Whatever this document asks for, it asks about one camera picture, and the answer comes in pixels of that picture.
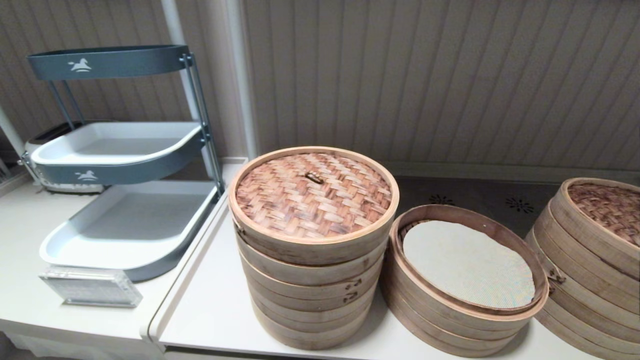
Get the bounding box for slanted white pole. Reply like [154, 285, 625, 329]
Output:
[0, 106, 27, 157]

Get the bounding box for dark teal rack shelf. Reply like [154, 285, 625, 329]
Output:
[26, 45, 193, 82]

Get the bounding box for clear acrylic warning sign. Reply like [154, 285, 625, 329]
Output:
[39, 266, 143, 309]

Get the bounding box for tall bamboo steamer stack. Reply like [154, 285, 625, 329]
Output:
[240, 260, 383, 352]

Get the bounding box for dark cooktop panel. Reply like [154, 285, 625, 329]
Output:
[392, 176, 563, 238]

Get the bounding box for white toaster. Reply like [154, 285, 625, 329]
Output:
[22, 121, 106, 195]

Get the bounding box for white and teal curved tray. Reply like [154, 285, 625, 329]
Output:
[30, 121, 208, 187]

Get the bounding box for thick white upright pole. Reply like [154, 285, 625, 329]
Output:
[224, 0, 261, 161]

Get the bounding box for teal rack double post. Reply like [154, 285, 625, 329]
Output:
[179, 52, 226, 197]

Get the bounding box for thin teal rack rods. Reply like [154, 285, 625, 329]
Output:
[47, 80, 85, 132]

